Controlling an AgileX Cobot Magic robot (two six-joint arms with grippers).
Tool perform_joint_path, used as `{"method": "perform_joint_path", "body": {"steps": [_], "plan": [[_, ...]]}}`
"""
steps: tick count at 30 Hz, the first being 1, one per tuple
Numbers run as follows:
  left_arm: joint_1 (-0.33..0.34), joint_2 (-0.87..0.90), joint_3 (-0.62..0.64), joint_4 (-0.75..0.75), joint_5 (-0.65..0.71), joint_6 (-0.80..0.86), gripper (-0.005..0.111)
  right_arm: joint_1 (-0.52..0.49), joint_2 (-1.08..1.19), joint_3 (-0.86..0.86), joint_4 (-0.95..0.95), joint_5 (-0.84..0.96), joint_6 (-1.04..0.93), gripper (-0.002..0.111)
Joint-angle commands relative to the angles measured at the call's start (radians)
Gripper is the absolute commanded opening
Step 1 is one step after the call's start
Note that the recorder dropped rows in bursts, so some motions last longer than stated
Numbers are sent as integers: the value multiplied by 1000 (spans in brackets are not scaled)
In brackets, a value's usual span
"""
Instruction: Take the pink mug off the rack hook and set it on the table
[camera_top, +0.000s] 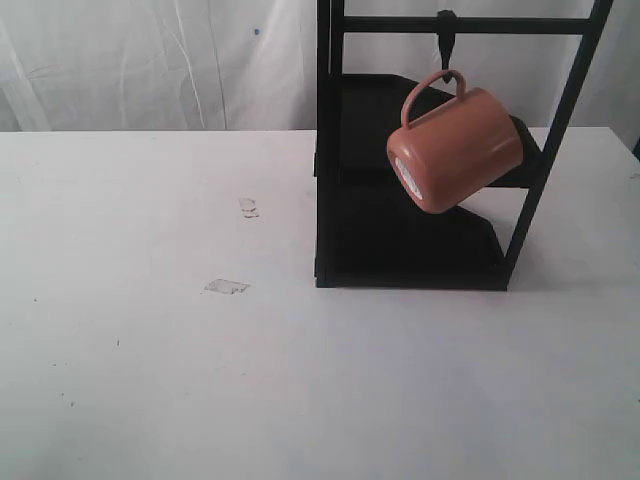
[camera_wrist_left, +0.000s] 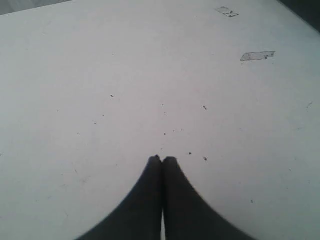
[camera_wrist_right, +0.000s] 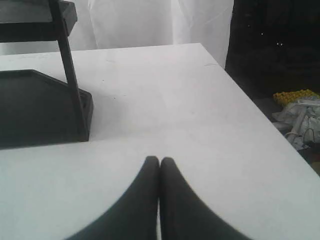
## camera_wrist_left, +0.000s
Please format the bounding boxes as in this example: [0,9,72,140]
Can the torn clear tape near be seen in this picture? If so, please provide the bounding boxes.
[240,51,275,62]

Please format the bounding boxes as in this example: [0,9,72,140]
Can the torn clear tape far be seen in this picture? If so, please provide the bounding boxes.
[215,6,239,18]

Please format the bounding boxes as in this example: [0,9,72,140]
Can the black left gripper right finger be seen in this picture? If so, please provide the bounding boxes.
[162,156,247,240]

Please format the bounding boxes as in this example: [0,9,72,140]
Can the torn clear tape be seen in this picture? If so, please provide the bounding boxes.
[215,6,239,18]
[240,51,275,62]

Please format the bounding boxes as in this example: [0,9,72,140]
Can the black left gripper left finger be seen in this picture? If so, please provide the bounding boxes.
[79,155,163,240]

